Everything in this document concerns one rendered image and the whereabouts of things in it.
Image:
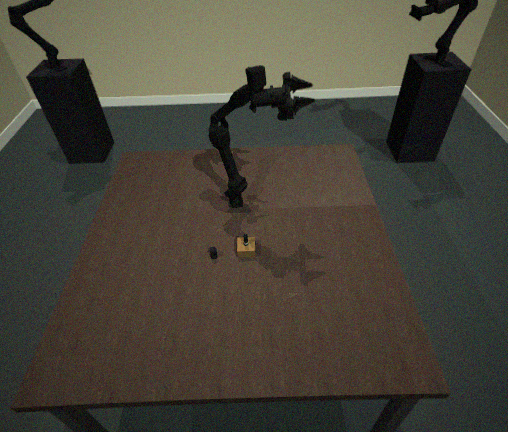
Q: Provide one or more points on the tan wooden block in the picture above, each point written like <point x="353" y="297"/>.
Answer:
<point x="246" y="251"/>

